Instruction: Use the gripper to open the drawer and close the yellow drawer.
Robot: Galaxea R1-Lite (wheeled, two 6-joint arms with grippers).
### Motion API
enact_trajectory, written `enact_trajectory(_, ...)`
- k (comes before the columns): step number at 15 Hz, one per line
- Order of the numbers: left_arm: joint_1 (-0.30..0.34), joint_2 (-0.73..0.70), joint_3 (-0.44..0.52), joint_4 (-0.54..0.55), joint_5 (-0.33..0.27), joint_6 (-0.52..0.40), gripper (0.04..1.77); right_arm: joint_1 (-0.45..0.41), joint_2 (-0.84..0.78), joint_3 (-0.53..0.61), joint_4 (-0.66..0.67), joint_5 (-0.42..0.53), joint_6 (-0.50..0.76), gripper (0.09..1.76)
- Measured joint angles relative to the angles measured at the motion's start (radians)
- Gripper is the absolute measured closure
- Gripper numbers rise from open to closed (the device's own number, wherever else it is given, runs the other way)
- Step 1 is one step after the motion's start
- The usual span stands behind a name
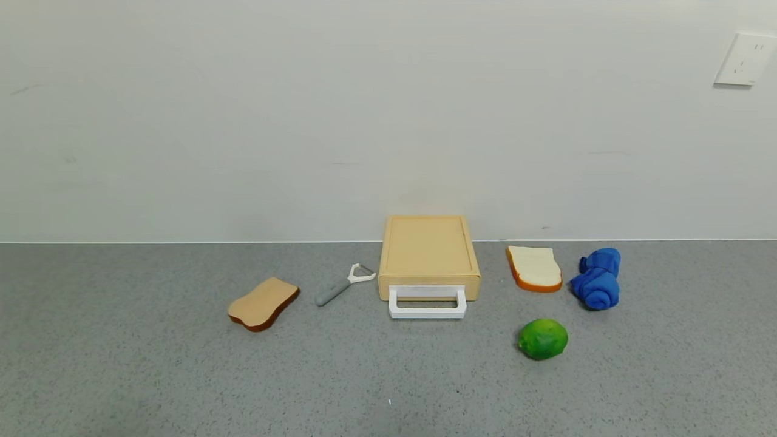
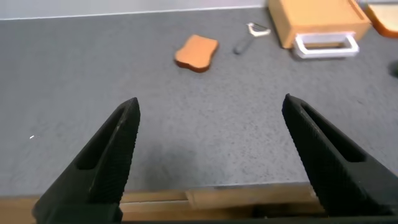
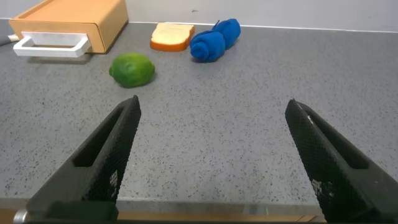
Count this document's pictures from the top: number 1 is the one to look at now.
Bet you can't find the grey handled white peeler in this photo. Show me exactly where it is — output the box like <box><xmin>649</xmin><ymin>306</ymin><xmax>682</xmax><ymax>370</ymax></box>
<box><xmin>315</xmin><ymin>263</ymin><xmax>377</xmax><ymax>307</ymax></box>

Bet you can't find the white bread slice orange crust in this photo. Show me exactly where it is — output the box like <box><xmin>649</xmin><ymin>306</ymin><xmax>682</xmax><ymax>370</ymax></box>
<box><xmin>506</xmin><ymin>245</ymin><xmax>563</xmax><ymax>293</ymax></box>

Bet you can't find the blue rolled towel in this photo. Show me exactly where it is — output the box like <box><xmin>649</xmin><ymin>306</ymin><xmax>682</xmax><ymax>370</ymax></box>
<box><xmin>569</xmin><ymin>248</ymin><xmax>622</xmax><ymax>311</ymax></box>

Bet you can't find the yellow drawer with white handle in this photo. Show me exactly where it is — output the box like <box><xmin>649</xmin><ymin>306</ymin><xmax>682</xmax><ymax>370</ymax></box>
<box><xmin>380</xmin><ymin>276</ymin><xmax>480</xmax><ymax>319</ymax></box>

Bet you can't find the green lime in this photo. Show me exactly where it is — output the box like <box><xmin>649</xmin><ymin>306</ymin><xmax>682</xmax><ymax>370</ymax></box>
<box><xmin>518</xmin><ymin>319</ymin><xmax>569</xmax><ymax>361</ymax></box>

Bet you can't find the brown toast slice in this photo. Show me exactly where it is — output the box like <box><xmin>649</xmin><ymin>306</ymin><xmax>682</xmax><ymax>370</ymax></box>
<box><xmin>228</xmin><ymin>277</ymin><xmax>300</xmax><ymax>332</ymax></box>

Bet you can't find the white wall socket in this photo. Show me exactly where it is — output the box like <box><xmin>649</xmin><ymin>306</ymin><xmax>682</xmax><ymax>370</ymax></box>
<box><xmin>713</xmin><ymin>33</ymin><xmax>777</xmax><ymax>87</ymax></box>

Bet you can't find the yellow drawer case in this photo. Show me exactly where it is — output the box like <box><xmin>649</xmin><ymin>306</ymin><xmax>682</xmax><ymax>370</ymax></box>
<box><xmin>378</xmin><ymin>215</ymin><xmax>481</xmax><ymax>302</ymax></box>

